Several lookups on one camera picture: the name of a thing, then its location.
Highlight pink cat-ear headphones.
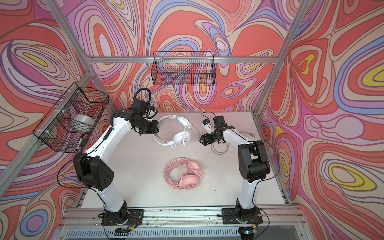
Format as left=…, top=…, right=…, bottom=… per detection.
left=163, top=158, right=204, bottom=190

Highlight pink headphone cable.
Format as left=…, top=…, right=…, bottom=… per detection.
left=166, top=158, right=204, bottom=187

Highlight white headphones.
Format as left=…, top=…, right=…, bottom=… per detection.
left=154, top=115, right=193, bottom=148

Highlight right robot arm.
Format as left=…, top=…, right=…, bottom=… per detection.
left=199, top=126, right=271, bottom=226

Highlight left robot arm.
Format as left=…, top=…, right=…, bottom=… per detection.
left=70, top=107, right=159, bottom=226

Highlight white tape roll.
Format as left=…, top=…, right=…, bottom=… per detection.
left=70, top=114, right=95, bottom=134

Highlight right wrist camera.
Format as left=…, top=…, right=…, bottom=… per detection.
left=202, top=119, right=214, bottom=134

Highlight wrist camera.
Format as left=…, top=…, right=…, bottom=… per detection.
left=202, top=119, right=214, bottom=134
left=130, top=88, right=159, bottom=119

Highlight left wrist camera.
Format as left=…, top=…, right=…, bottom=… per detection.
left=130, top=88, right=159, bottom=119

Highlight rear black wire basket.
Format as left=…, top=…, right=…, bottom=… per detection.
left=151, top=51, right=217, bottom=86

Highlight black wire basket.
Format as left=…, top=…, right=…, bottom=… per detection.
left=33, top=83, right=109, bottom=153
left=151, top=51, right=217, bottom=86

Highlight left black wire basket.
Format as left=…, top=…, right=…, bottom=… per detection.
left=33, top=83, right=109, bottom=153

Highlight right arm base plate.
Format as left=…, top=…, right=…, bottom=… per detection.
left=218, top=206, right=263, bottom=226

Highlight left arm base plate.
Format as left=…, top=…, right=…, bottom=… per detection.
left=102, top=209, right=144, bottom=227

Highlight aluminium front rail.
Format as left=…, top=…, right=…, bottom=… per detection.
left=59, top=205, right=304, bottom=229

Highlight slotted grey cable duct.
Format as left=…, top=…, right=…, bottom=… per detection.
left=58, top=227, right=241, bottom=240

